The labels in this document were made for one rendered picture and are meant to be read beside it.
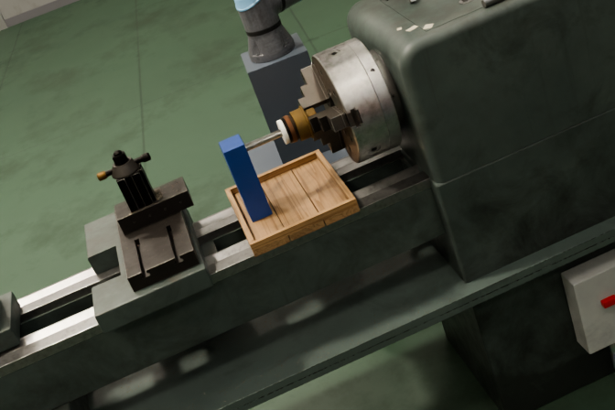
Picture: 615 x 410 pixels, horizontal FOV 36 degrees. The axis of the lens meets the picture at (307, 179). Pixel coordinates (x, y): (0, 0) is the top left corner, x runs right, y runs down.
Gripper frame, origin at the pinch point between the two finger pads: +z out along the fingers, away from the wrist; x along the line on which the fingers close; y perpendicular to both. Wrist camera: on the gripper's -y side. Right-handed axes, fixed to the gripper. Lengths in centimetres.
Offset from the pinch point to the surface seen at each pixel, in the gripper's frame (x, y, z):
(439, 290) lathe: 24, -32, 74
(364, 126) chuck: 28.5, -27.7, 20.9
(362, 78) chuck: 24.2, -23.9, 10.1
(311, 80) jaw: 34.3, -7.5, 11.8
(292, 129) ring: 45, -16, 19
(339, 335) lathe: 54, -32, 74
